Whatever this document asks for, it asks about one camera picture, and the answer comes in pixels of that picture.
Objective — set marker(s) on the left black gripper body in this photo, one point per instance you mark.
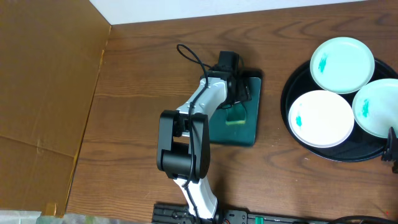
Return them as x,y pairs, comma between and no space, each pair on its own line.
243,91

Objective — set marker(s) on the green yellow sponge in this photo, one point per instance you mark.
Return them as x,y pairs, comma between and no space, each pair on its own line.
236,114

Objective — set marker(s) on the white plate with stain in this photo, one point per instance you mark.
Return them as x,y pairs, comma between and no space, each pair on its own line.
321,119

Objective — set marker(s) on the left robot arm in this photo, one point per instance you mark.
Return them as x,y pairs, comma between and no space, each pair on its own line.
184,147

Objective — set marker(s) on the round black serving tray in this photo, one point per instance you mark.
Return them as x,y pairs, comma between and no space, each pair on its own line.
359,146

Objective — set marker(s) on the black rectangular water tray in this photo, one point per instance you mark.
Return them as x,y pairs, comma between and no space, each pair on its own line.
241,134

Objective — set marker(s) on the mint plate right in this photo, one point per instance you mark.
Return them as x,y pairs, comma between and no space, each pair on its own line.
375,107

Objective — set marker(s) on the mint plate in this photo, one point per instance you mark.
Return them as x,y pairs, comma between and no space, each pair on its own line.
375,107
342,65

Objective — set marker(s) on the mint plate top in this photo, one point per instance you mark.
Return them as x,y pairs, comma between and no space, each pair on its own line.
342,65

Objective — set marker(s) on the brown cardboard panel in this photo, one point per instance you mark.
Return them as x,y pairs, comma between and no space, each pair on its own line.
51,55

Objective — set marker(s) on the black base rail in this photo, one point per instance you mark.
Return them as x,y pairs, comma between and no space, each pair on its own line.
248,216

